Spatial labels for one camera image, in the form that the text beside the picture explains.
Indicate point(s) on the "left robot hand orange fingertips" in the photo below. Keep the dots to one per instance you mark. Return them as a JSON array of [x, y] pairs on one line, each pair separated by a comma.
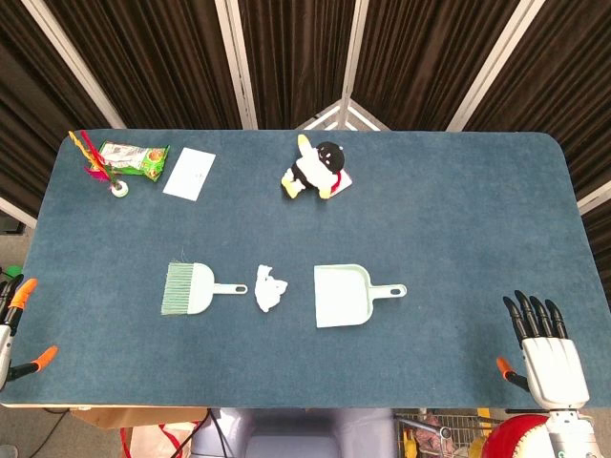
[[5, 343]]

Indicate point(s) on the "right robot hand silver back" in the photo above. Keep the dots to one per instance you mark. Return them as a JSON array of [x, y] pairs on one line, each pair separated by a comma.
[[554, 372]]

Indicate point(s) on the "mint green hand broom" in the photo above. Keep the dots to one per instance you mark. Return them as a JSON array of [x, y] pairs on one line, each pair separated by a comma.
[[198, 291]]

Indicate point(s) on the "mint green dustpan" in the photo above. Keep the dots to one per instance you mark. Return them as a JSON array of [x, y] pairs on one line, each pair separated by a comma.
[[341, 296]]

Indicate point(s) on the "white tissue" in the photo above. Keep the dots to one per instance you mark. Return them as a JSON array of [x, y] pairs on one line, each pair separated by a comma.
[[268, 293]]

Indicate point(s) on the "green ball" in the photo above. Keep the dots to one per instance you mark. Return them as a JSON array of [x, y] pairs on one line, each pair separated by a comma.
[[15, 271]]

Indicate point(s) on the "red and white ball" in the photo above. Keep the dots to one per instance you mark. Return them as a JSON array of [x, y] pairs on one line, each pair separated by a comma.
[[506, 439]]

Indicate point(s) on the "black box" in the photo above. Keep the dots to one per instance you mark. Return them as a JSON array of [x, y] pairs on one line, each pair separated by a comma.
[[12, 224]]

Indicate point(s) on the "brown cardboard box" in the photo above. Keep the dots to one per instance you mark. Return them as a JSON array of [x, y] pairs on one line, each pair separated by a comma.
[[133, 416]]

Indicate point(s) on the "yellow plastic toy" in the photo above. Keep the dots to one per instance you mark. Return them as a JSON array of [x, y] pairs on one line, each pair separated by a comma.
[[408, 443]]

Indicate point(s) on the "white red plastic bag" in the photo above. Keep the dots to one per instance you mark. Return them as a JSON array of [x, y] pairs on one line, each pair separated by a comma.
[[153, 441]]

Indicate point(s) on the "blue table mat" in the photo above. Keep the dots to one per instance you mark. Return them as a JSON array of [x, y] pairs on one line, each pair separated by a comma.
[[429, 229]]

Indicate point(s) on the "colourful feather shuttlecock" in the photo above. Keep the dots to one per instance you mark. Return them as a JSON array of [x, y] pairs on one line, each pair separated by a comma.
[[119, 190]]

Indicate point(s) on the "green snack bag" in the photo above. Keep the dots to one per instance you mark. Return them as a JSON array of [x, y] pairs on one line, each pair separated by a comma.
[[136, 160]]

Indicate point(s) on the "white paper envelope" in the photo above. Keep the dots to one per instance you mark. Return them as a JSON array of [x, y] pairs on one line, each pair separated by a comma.
[[189, 174]]

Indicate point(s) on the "grey robot torso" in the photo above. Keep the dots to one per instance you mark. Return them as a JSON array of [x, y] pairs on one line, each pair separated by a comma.
[[286, 434]]

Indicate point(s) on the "black white penguin plush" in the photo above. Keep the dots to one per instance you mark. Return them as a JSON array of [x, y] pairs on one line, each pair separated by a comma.
[[312, 167]]

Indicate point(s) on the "brown pleated folding screen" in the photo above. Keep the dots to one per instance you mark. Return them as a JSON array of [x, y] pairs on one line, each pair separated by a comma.
[[296, 57]]

